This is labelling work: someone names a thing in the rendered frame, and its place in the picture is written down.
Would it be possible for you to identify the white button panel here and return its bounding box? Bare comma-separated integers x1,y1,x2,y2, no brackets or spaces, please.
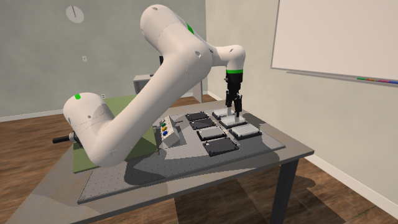
159,116,182,149

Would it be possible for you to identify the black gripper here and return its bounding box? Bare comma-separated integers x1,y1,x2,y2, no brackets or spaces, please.
225,83,242,123

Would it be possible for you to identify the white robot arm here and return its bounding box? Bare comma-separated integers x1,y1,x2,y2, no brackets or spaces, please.
52,4,246,167

